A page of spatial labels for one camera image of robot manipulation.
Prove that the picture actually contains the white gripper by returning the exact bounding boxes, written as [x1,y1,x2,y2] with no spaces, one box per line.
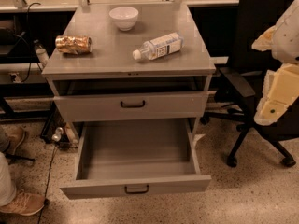
[251,0,299,126]

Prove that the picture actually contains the clear plastic water bottle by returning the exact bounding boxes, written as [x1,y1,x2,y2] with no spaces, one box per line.
[133,32,184,61]

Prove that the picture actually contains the grey metal drawer cabinet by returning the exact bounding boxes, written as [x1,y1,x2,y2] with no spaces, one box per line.
[41,2,217,133]

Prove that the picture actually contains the open bottom grey drawer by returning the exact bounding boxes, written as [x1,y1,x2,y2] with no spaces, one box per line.
[61,119,211,199]

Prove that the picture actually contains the grey middle drawer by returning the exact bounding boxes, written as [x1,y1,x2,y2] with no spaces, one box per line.
[54,91,207,122]

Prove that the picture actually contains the small bottle beside cabinet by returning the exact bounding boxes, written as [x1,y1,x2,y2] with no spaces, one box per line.
[34,39,49,68]

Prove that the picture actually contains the black office chair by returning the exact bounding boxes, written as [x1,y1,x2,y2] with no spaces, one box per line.
[200,0,299,167]

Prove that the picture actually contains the white ceramic bowl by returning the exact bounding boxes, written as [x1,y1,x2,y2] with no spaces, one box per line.
[109,7,139,31]

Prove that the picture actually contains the crumpled gold snack bag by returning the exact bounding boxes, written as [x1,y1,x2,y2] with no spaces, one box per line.
[55,35,92,55]

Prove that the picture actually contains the white round knobs on floor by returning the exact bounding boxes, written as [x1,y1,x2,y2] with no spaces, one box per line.
[52,127,64,142]

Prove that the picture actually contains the tan sneaker rear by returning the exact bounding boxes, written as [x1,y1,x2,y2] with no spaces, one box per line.
[4,127,26,155]

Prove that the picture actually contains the white trouser leg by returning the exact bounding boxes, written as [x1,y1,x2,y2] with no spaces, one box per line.
[0,153,17,206]

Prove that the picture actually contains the black power cable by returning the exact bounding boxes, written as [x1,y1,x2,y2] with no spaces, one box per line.
[18,1,43,84]

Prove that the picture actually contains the wall power outlet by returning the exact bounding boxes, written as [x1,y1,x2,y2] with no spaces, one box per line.
[9,73,19,83]

